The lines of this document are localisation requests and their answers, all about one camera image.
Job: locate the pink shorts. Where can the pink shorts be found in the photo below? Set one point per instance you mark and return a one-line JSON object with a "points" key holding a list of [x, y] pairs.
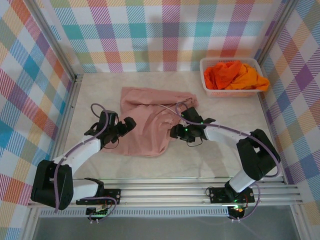
{"points": [[145, 135]]}

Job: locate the yellow-orange shorts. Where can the yellow-orange shorts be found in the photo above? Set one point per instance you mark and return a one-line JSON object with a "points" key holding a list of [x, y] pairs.
{"points": [[250, 80]]}

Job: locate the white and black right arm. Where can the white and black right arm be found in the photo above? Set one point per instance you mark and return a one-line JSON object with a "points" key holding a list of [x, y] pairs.
{"points": [[252, 155]]}

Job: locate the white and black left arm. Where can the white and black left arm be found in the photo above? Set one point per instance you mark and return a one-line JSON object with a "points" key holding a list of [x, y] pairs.
{"points": [[82, 150]]}

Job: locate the white plastic basket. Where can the white plastic basket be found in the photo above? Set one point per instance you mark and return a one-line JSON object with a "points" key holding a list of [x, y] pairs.
{"points": [[220, 93]]}

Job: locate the aluminium side rail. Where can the aluminium side rail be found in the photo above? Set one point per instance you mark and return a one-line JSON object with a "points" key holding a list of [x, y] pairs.
{"points": [[72, 100], [264, 110]]}

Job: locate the aluminium mounting rail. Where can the aluminium mounting rail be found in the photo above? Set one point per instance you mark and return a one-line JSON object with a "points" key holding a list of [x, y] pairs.
{"points": [[162, 192]]}

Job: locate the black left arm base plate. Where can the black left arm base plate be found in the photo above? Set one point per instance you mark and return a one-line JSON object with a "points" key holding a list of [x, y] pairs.
{"points": [[113, 196]]}

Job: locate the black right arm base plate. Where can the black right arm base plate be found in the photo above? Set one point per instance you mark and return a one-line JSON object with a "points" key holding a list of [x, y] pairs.
{"points": [[217, 196]]}

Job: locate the aluminium corner post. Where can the aluminium corner post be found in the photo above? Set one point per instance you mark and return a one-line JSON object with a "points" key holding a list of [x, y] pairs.
{"points": [[275, 35], [55, 42]]}

